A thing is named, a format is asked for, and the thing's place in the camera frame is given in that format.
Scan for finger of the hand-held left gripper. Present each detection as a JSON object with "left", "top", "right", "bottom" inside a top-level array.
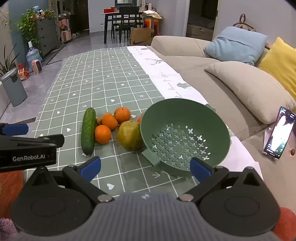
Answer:
[
  {"left": 0, "top": 123, "right": 29, "bottom": 136},
  {"left": 0, "top": 134, "right": 65, "bottom": 149}
]

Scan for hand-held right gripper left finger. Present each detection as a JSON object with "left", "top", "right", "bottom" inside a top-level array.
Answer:
[{"left": 23, "top": 156, "right": 114, "bottom": 202}]

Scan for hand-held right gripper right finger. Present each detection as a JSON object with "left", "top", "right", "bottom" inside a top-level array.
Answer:
[{"left": 178, "top": 157, "right": 264, "bottom": 202}]

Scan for green cucumber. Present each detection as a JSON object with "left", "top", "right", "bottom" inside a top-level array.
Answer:
[{"left": 81, "top": 107, "right": 97, "bottom": 156}]

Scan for green colander bowl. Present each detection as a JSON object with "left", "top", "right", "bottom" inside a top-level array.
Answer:
[{"left": 140, "top": 98, "right": 231, "bottom": 178}]

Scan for grey trash bin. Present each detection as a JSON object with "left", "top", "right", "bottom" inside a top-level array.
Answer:
[{"left": 0, "top": 68, "right": 28, "bottom": 107}]

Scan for orange plush cloth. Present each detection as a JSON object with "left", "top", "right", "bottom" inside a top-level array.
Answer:
[
  {"left": 0, "top": 170, "right": 25, "bottom": 219},
  {"left": 273, "top": 207, "right": 296, "bottom": 241}
]

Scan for long-leaf potted plant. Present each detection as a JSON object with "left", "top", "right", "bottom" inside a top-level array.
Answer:
[{"left": 0, "top": 43, "right": 21, "bottom": 77}]

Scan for pink space heater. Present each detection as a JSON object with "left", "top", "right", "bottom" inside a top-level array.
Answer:
[{"left": 32, "top": 60, "right": 43, "bottom": 73}]

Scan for purple fuzzy cloth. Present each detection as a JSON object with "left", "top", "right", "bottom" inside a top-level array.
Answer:
[{"left": 0, "top": 218, "right": 19, "bottom": 241}]

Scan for blue water jug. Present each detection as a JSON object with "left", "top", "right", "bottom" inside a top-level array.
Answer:
[{"left": 26, "top": 45, "right": 43, "bottom": 67}]

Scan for green checked tablecloth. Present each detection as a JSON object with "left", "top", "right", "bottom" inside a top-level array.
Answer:
[{"left": 23, "top": 46, "right": 264, "bottom": 194}]

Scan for smartphone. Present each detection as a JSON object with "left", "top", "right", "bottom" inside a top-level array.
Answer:
[{"left": 263, "top": 106, "right": 296, "bottom": 159}]

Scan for beige cushion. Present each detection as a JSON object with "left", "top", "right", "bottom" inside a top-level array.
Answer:
[{"left": 205, "top": 61, "right": 296, "bottom": 125}]

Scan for grey drawer cabinet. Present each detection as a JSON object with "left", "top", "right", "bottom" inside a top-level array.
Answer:
[{"left": 35, "top": 17, "right": 59, "bottom": 58}]

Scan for pink suitcase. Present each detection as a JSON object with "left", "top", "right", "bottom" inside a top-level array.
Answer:
[{"left": 60, "top": 29, "right": 72, "bottom": 44}]

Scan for trailing green plant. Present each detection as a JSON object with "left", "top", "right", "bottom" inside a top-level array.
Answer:
[{"left": 17, "top": 8, "right": 57, "bottom": 44}]

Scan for light blue cushion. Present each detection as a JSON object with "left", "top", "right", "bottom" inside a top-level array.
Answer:
[{"left": 203, "top": 26, "right": 269, "bottom": 66}]

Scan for yellow cushion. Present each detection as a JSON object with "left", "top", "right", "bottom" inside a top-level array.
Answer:
[{"left": 258, "top": 37, "right": 296, "bottom": 100}]

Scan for brown paper bag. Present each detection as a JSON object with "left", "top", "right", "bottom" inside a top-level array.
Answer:
[{"left": 130, "top": 28, "right": 155, "bottom": 46}]

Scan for dark dining table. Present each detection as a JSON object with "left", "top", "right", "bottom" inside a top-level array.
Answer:
[{"left": 101, "top": 10, "right": 145, "bottom": 44}]

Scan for black dining chair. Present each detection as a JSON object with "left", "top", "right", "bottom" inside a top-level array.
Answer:
[{"left": 112, "top": 6, "right": 140, "bottom": 43}]

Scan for brown hanging bag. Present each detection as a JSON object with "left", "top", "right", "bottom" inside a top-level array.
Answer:
[{"left": 232, "top": 13, "right": 257, "bottom": 33}]

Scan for colourful stacked stools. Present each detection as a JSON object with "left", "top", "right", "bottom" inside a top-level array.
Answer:
[{"left": 142, "top": 15, "right": 162, "bottom": 35}]

